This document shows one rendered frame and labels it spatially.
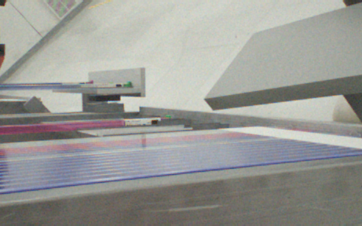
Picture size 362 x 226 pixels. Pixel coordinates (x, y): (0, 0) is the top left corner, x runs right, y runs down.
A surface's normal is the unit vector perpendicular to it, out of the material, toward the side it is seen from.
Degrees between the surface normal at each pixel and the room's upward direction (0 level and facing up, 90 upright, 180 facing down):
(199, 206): 90
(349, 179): 90
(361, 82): 90
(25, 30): 90
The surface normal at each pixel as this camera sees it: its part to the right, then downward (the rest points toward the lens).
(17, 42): 0.48, 0.04
